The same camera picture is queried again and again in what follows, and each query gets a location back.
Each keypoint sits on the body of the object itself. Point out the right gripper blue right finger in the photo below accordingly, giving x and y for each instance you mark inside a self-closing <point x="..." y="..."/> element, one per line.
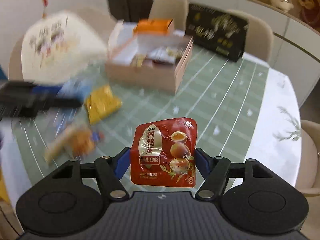
<point x="214" y="171"/>

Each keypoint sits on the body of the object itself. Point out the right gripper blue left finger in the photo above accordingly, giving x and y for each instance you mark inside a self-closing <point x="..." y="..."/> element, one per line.
<point x="110" y="170"/>

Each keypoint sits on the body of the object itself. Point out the beige cracker packet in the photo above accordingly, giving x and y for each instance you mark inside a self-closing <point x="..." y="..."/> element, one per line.
<point x="77" y="139"/>

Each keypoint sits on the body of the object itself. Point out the red quail eggs packet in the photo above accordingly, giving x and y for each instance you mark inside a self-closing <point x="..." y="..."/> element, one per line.
<point x="163" y="153"/>

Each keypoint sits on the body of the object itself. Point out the yellow snack packet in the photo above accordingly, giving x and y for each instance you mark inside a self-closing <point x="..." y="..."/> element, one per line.
<point x="101" y="103"/>

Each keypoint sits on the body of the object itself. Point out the blue snack packet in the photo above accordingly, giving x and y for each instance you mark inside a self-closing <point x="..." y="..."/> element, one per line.
<point x="78" y="89"/>

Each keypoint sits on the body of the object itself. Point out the cream mesh food cover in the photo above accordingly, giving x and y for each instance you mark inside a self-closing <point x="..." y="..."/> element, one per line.
<point x="58" y="47"/>

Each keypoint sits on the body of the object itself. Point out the green checked tablecloth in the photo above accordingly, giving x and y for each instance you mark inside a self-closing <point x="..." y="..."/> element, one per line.
<point x="223" y="97"/>

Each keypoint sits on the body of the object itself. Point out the pink cardboard snack box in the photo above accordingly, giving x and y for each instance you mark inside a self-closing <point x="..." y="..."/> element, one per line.
<point x="147" y="60"/>

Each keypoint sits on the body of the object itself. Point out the black gift box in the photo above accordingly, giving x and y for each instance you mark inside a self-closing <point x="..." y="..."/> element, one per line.
<point x="217" y="30"/>

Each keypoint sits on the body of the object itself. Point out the beige chair right side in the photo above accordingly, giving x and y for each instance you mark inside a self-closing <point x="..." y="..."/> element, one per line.
<point x="259" y="37"/>

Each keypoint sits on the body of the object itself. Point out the orange carton box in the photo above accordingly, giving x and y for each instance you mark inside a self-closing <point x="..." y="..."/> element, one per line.
<point x="154" y="27"/>

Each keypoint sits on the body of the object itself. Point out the beige dining chair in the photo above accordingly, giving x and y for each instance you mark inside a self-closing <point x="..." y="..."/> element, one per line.
<point x="166" y="9"/>

